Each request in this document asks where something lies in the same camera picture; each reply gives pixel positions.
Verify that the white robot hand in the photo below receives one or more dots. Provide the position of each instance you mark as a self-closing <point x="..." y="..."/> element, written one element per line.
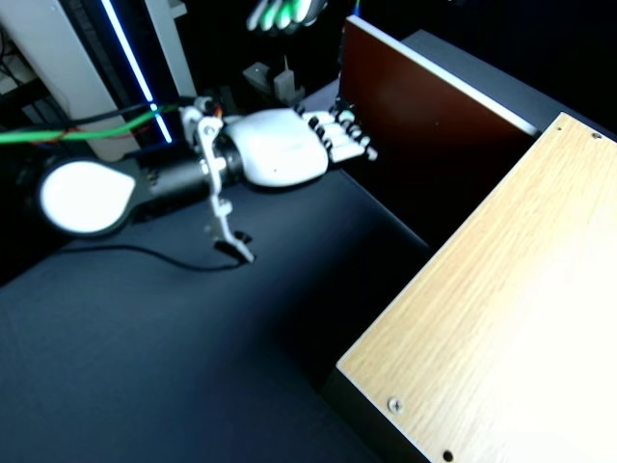
<point x="284" y="12"/>
<point x="279" y="144"/>

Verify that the cabinet door with orange inside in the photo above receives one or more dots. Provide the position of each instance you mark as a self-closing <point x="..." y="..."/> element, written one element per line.
<point x="410" y="96"/>

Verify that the wooden cabinet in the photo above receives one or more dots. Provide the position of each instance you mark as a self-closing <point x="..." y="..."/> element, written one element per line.
<point x="482" y="313"/>

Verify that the grey block with spike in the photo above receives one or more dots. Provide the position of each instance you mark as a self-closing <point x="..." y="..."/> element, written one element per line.
<point x="287" y="84"/>

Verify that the black box with red light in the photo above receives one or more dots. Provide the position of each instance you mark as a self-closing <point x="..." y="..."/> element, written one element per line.
<point x="224" y="99"/>

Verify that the white column with LED strip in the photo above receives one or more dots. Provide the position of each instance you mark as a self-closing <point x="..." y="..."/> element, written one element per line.
<point x="62" y="62"/>

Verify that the grey table cloth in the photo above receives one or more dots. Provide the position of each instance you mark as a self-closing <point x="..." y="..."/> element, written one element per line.
<point x="144" y="362"/>

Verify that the grey angular bracket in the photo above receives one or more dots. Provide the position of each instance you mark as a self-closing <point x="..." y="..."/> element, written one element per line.
<point x="255" y="74"/>

